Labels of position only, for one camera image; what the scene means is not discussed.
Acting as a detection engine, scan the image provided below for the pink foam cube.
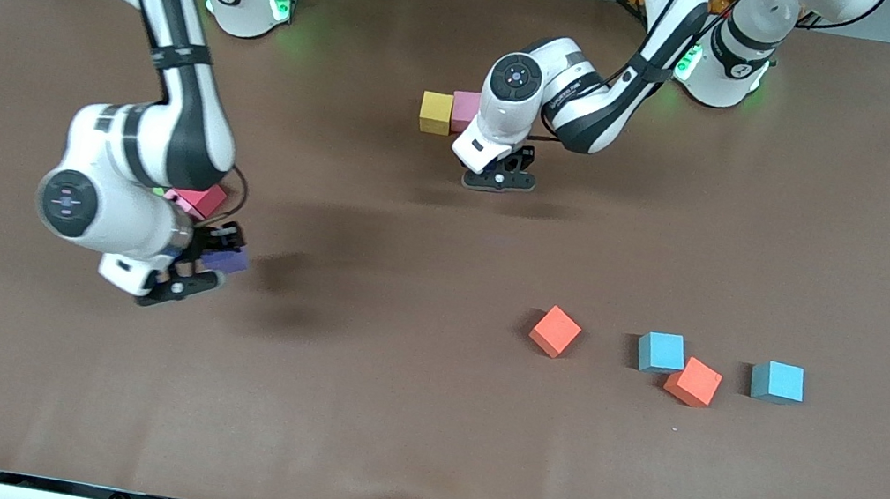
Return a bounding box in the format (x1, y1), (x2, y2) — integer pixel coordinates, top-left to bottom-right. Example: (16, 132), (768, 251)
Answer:
(447, 90), (484, 138)

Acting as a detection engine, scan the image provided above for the red foam cube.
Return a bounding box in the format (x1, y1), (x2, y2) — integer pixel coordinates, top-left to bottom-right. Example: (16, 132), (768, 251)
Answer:
(163, 177), (230, 222)

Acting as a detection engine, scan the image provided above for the blue foam cube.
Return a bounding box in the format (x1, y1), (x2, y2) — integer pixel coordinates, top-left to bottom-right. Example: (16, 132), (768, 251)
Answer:
(747, 357), (809, 407)
(633, 329), (690, 378)

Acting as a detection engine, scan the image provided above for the purple foam cube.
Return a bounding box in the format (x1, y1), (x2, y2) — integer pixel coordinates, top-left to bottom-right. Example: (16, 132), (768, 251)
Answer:
(198, 240), (252, 279)

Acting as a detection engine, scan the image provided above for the orange foam cube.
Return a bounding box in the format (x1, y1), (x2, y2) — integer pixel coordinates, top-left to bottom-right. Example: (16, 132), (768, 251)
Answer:
(661, 352), (726, 412)
(526, 302), (585, 362)

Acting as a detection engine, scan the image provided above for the yellow foam cube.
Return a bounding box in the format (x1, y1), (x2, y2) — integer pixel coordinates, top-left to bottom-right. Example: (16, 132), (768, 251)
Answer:
(417, 90), (456, 138)

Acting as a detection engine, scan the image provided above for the brown table cover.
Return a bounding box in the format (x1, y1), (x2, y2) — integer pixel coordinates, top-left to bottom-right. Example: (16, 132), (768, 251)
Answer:
(0, 0), (890, 499)

